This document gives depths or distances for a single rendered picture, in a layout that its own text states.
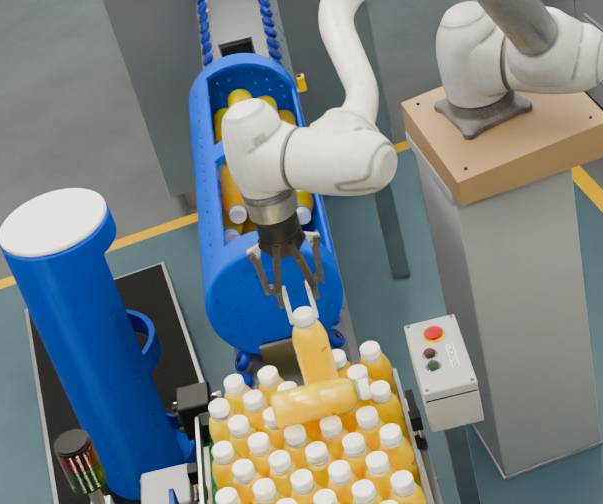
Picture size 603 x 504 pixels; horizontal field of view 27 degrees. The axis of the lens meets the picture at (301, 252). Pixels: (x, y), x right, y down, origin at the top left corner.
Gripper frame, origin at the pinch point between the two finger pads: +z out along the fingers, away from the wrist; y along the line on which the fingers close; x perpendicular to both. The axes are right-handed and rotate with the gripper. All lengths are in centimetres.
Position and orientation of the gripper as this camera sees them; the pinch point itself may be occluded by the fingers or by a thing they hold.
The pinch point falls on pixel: (299, 302)
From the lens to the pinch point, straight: 226.3
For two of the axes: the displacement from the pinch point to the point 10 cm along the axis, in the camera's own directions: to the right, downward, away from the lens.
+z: 2.2, 7.9, 5.8
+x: 1.2, 5.7, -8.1
